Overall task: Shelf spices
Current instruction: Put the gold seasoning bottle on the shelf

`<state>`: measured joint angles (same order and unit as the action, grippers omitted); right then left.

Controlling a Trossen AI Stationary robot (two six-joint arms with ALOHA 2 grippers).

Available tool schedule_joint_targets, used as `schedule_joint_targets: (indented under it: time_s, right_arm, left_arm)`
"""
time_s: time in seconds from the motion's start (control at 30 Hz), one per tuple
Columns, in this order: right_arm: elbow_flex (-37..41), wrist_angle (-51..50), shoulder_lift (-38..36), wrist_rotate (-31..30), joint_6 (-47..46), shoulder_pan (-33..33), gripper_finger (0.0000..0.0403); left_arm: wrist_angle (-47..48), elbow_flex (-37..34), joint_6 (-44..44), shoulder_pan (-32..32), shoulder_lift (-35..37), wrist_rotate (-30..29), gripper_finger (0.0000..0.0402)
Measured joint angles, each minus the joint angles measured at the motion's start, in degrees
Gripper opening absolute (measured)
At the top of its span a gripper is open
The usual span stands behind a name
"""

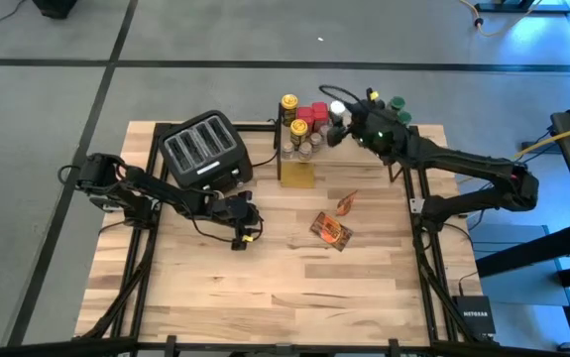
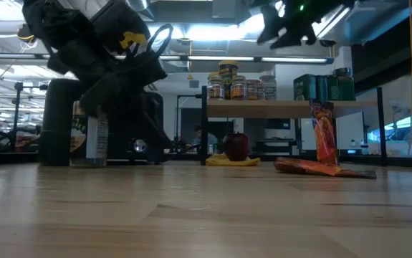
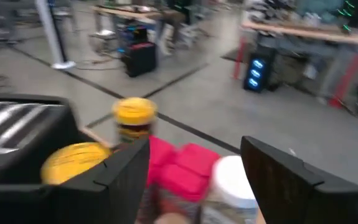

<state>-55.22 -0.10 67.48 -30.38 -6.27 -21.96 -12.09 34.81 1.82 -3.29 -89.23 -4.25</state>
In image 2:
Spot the black background stand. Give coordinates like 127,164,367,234
11,81,48,153

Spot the white background cabinet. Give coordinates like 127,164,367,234
334,111,368,151

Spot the person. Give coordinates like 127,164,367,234
190,125,220,154

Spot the long ceiling light bar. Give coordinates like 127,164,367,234
0,53,335,65

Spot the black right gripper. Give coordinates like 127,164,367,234
257,0,355,50

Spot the white-lid bagel seasoning jar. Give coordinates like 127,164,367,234
259,75,277,100

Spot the tan-lid white-label jar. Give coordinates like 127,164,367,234
69,102,109,168

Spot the black toaster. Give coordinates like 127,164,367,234
37,78,164,166

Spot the black yellow ceiling device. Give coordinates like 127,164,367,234
16,23,38,49

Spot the wooden shelf board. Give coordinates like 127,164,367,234
207,99,378,119

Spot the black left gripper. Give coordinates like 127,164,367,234
47,37,173,150

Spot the red apple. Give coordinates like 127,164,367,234
222,131,250,162

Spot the yellow-lid chili crunch jar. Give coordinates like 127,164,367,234
219,59,239,100

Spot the yellow cloth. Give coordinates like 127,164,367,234
205,153,262,167

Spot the green-lid oregano glass jar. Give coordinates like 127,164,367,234
332,67,356,102

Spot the orange taco seasoning packet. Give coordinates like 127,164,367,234
273,156,378,180
309,99,339,166

